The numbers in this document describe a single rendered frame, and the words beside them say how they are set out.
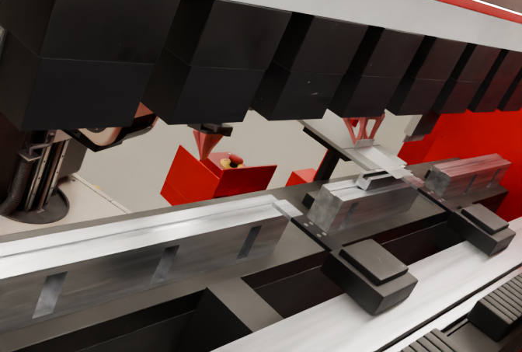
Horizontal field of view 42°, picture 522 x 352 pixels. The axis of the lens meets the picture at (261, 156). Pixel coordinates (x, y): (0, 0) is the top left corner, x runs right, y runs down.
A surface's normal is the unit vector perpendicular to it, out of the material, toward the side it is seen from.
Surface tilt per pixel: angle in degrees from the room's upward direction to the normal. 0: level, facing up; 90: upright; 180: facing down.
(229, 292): 0
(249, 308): 0
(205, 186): 90
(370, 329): 0
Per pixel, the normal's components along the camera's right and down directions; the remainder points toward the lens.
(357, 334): 0.39, -0.84
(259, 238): 0.69, 0.54
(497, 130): -0.61, 0.07
